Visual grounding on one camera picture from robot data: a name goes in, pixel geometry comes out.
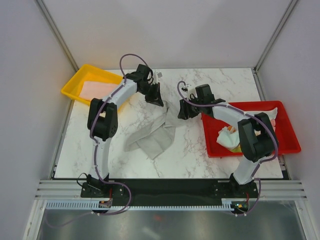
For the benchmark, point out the light blue white towel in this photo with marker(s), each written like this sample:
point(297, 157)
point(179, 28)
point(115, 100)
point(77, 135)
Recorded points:
point(272, 114)

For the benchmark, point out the grey terry towel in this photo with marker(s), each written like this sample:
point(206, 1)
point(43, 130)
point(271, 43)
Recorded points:
point(158, 135)

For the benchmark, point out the aluminium frame post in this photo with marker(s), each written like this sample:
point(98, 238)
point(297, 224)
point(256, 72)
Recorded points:
point(56, 33)
point(281, 24)

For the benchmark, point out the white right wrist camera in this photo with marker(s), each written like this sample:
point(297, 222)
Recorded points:
point(188, 89)

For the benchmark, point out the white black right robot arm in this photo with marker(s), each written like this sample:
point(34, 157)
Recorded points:
point(257, 138)

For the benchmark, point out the aluminium frame post left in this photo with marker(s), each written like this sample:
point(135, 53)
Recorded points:
point(56, 33)

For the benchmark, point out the red plastic tray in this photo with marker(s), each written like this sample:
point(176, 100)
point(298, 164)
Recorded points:
point(288, 142)

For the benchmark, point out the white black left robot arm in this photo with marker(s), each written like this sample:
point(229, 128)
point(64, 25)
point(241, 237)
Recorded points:
point(102, 123)

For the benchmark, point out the aluminium frame post right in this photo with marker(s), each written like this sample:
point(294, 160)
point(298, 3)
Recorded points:
point(281, 24)

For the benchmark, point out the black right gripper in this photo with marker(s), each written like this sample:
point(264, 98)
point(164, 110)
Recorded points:
point(183, 113)

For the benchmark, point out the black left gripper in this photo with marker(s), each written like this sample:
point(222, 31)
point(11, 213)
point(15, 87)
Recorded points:
point(156, 98)

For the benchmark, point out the pink waffle towel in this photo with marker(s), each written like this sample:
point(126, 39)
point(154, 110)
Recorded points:
point(95, 89)

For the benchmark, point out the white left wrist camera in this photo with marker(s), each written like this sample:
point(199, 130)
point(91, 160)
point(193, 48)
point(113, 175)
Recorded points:
point(157, 75)

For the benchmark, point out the white slotted cable duct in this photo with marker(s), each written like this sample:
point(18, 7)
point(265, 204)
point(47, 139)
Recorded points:
point(98, 205)

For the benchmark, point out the orange patterned towel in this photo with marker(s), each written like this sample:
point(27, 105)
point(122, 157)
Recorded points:
point(229, 138)

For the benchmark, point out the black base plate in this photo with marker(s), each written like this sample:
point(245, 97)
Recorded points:
point(175, 191)

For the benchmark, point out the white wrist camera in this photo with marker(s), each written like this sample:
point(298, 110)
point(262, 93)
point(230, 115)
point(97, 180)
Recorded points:
point(157, 75)
point(188, 89)

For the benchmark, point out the yellow plastic tray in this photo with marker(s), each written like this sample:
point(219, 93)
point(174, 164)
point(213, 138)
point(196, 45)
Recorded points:
point(88, 72)

